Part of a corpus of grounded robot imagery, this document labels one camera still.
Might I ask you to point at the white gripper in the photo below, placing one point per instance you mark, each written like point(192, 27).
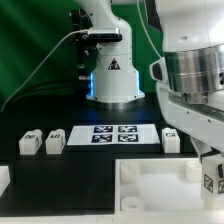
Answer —
point(203, 122)

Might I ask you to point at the white square table top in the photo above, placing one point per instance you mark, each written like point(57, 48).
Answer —
point(162, 186)

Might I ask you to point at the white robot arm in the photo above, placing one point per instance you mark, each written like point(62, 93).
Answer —
point(189, 75)

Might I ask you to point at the white sheet with tags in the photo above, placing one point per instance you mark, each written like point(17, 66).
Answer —
point(114, 134)

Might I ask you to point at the white obstacle fence bar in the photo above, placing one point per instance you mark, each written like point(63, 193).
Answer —
point(4, 178)

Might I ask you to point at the black camera on mount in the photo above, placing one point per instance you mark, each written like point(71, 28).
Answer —
point(104, 35)

